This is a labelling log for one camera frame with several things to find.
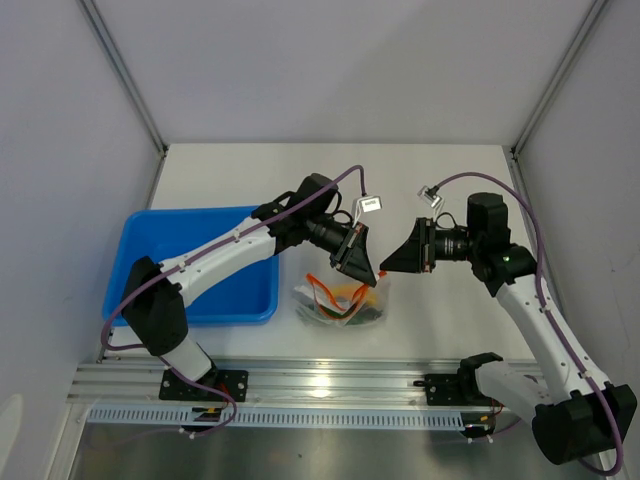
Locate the left aluminium frame post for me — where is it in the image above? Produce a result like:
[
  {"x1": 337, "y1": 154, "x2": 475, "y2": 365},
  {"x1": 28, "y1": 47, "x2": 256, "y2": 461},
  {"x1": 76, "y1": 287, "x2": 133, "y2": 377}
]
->
[{"x1": 76, "y1": 0, "x2": 168, "y2": 157}]

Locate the aluminium frame post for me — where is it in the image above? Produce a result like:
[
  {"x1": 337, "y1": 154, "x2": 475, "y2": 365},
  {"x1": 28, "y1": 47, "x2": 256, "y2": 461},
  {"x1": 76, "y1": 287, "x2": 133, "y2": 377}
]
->
[
  {"x1": 509, "y1": 0, "x2": 611, "y2": 160},
  {"x1": 76, "y1": 0, "x2": 168, "y2": 157}
]

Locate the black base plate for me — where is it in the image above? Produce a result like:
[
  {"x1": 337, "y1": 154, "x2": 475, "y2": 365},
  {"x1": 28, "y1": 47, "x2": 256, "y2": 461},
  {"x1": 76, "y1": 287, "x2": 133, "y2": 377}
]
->
[
  {"x1": 412, "y1": 373, "x2": 483, "y2": 406},
  {"x1": 158, "y1": 370, "x2": 249, "y2": 402}
]

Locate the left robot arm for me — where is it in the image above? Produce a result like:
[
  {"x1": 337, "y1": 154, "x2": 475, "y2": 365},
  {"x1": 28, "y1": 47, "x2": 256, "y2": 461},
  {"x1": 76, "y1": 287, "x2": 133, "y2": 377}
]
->
[{"x1": 115, "y1": 173, "x2": 382, "y2": 400}]

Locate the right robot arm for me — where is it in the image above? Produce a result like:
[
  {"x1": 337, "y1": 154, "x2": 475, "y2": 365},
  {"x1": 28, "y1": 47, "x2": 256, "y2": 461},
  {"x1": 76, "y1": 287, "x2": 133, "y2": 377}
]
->
[{"x1": 381, "y1": 192, "x2": 637, "y2": 465}]

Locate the dark green cucumber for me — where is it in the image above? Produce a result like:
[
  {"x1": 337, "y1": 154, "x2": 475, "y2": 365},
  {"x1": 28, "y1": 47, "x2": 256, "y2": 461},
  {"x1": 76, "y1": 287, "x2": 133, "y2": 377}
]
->
[{"x1": 298, "y1": 303, "x2": 387, "y2": 328}]

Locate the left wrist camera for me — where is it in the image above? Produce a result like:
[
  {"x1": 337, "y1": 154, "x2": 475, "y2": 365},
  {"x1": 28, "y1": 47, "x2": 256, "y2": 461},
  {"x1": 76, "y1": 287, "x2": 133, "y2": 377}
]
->
[{"x1": 351, "y1": 195, "x2": 382, "y2": 222}]

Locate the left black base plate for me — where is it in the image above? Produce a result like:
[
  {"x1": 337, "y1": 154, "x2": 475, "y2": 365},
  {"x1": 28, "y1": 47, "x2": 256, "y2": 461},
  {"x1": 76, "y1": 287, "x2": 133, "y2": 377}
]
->
[{"x1": 158, "y1": 370, "x2": 249, "y2": 402}]

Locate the white slotted cable duct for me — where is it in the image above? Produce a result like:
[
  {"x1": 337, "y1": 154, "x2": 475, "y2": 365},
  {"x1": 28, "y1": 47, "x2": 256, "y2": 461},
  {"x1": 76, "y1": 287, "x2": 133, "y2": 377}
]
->
[{"x1": 87, "y1": 408, "x2": 466, "y2": 431}]

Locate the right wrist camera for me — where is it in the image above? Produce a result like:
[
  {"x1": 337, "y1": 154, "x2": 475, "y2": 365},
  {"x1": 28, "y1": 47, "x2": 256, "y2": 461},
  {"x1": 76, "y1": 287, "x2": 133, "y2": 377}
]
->
[{"x1": 418, "y1": 185, "x2": 444, "y2": 211}]

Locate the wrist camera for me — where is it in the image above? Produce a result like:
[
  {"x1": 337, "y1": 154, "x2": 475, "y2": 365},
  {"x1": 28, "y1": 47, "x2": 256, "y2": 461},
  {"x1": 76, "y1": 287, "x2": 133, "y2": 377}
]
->
[
  {"x1": 418, "y1": 185, "x2": 444, "y2": 211},
  {"x1": 351, "y1": 195, "x2": 382, "y2": 222}
]

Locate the right aluminium frame post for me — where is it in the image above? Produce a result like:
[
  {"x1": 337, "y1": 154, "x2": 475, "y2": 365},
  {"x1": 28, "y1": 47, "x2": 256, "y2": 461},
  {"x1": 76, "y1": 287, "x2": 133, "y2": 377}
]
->
[{"x1": 509, "y1": 0, "x2": 611, "y2": 160}]

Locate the yellow orange mango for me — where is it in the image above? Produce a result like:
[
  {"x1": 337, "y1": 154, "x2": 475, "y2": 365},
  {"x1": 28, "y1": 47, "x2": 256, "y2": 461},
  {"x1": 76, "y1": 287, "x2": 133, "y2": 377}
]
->
[{"x1": 331, "y1": 283, "x2": 381, "y2": 308}]

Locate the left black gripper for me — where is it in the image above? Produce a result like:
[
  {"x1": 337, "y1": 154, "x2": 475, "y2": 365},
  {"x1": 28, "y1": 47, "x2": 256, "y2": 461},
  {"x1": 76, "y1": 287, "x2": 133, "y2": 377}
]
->
[{"x1": 306, "y1": 214, "x2": 376, "y2": 288}]

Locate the clear zip bag orange zipper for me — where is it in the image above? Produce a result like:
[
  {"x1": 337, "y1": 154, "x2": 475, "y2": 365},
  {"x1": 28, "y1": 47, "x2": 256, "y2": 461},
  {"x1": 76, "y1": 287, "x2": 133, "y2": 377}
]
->
[{"x1": 291, "y1": 271, "x2": 390, "y2": 328}]

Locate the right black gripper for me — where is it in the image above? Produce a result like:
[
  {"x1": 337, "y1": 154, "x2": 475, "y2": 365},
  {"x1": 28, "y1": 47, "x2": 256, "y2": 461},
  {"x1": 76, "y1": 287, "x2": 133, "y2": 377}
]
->
[{"x1": 380, "y1": 218, "x2": 481, "y2": 274}]

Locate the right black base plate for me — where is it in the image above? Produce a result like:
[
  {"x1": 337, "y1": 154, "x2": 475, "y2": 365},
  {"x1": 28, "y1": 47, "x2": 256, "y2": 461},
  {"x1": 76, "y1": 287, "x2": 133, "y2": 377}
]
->
[{"x1": 412, "y1": 373, "x2": 483, "y2": 406}]

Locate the aluminium mounting rail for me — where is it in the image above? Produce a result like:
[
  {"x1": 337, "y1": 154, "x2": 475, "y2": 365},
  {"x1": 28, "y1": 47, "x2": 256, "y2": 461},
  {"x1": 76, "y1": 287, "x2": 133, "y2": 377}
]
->
[{"x1": 67, "y1": 355, "x2": 551, "y2": 414}]

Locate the blue plastic bin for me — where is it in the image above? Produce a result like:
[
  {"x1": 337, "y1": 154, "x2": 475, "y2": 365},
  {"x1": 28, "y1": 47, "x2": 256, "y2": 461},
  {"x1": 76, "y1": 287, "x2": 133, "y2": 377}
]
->
[{"x1": 102, "y1": 206, "x2": 279, "y2": 327}]

